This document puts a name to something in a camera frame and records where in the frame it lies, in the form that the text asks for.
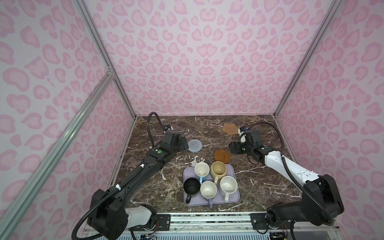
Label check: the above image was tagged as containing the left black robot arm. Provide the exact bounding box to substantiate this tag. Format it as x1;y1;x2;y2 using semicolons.
80;130;189;240

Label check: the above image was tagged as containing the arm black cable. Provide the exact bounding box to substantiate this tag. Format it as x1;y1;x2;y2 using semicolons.
239;121;334;226
146;111;168;148

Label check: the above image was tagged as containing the light blue mug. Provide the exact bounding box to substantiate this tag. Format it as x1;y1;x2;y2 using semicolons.
194;162;210;184

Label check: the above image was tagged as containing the cork flower-shaped coaster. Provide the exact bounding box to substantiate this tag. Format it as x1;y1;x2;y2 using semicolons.
222;123;239;136

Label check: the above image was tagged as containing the aluminium corner frame post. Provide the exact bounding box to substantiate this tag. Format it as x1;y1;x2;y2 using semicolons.
274;0;345;119

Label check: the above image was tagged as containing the white mug grey handle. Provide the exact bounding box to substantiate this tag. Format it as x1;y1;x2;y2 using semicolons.
200;181;217;209

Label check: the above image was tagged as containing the left diagonal aluminium beam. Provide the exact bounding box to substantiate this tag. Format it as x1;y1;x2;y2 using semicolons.
1;73;115;240

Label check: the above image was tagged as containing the left rear aluminium post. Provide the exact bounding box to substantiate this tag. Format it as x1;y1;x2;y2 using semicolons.
74;0;137;120

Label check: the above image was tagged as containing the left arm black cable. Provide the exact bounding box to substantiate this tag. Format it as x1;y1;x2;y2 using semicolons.
146;111;168;148

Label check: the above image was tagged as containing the black mug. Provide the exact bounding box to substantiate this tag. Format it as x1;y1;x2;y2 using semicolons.
184;178;201;205

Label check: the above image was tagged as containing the beige tan mug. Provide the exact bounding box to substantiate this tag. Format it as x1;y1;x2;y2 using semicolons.
210;162;227;185

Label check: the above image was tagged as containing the brown round wooden coaster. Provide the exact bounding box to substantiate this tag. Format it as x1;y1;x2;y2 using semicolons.
214;150;231;164

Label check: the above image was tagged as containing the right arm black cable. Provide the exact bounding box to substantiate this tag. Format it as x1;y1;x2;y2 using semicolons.
239;121;334;226

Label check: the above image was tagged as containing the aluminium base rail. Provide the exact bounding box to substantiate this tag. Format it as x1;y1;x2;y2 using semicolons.
82;211;343;240

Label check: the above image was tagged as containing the white cream mug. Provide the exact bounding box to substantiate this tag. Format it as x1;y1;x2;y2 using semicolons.
219;176;238;203

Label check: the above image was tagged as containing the light blue woven coaster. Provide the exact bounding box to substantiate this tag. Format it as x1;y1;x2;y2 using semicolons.
188;139;203;153

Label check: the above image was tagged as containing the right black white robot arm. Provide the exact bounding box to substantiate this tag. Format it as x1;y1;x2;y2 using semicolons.
229;130;345;228

